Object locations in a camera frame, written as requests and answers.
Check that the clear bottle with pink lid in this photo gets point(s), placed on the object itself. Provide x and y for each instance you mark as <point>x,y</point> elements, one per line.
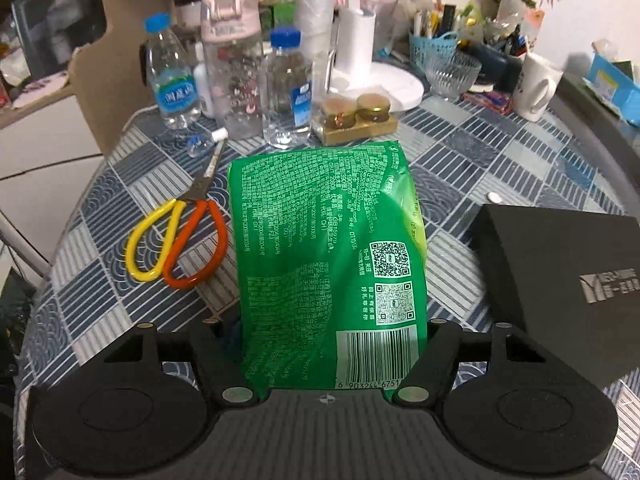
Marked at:
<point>235,60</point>

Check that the small clear vial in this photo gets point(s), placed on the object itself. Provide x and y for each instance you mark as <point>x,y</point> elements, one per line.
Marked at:
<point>200,146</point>

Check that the black lidded flask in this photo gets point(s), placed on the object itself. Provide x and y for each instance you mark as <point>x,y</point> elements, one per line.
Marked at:
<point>190,0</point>

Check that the white mug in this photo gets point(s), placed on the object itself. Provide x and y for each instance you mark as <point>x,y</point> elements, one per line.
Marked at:
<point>535,85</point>

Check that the blue checked cloth desktop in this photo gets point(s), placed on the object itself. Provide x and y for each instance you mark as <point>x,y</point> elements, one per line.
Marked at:
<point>100,280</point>

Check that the water bottle with large label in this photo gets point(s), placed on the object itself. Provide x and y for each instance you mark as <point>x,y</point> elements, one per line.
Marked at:
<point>172,95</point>

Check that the white desk lamp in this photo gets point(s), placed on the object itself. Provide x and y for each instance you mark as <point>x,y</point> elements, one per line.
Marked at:
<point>390,85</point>

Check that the clear plastic bag roll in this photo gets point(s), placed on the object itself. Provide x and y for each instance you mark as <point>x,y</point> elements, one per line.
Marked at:
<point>315,5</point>

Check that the water bottle with small label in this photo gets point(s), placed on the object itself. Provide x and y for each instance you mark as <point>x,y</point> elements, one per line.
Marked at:
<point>287,85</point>

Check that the white cabinet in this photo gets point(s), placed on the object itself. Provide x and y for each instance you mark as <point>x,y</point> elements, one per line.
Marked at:
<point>45,135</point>

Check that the gold lidded jar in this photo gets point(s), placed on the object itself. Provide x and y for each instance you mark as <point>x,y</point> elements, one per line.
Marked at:
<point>337,112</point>
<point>373,107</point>

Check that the small white bottle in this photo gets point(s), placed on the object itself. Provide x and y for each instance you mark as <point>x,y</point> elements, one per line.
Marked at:
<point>202,85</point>

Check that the yellow and orange scissors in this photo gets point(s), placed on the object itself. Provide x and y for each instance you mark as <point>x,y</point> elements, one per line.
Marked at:
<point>207,175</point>

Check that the blue plastic basket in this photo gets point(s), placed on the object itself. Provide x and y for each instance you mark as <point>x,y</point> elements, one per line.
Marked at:
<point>612,85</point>
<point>432,50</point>

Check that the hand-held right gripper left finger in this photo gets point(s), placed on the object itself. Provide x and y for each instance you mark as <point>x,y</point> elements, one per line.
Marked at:
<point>220,355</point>

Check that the black box lid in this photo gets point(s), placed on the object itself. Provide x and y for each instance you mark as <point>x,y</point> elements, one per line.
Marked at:
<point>550,270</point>

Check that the grey topped appliance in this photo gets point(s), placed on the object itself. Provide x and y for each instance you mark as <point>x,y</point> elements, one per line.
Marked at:
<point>595,135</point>

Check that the red snack packet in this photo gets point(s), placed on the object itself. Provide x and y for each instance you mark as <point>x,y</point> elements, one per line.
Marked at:
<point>490,101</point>

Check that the green plastic packet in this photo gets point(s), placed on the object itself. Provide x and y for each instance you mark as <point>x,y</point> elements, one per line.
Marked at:
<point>310,240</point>

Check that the small white tablet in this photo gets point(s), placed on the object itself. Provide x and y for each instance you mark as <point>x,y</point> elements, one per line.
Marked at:
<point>493,198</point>

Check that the gold jar tray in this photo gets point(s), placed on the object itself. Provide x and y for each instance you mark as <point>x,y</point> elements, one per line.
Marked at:
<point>355,135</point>

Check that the dark pen holder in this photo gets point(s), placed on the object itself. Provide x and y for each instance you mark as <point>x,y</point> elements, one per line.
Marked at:
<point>500,67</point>

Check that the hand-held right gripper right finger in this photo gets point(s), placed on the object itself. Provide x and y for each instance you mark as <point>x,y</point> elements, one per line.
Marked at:
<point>430,360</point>

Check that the glass bowl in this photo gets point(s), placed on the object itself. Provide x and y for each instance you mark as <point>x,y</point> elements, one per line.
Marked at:
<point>452,75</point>

